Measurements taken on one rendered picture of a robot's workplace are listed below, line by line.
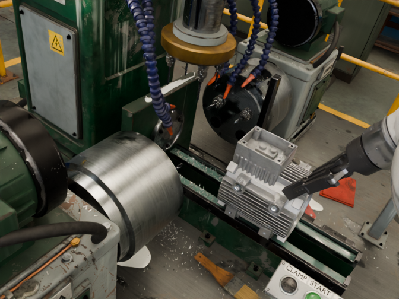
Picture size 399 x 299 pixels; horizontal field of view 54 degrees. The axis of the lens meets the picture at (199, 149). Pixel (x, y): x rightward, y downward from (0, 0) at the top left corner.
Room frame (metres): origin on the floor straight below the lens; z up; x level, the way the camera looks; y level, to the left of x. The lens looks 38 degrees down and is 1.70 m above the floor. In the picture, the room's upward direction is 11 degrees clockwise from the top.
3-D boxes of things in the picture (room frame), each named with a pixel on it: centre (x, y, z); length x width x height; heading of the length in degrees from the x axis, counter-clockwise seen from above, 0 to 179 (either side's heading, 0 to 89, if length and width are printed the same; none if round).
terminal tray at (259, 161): (0.77, -0.16, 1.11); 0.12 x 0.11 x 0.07; 63
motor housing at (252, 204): (0.75, -0.20, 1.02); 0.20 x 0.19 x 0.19; 63
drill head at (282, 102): (1.16, -0.14, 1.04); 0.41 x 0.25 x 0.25; 152
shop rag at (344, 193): (1.07, -0.52, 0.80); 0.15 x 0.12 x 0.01; 165
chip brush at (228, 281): (0.61, -0.13, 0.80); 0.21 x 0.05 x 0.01; 56
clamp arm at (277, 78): (0.93, -0.16, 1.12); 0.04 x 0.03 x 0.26; 62
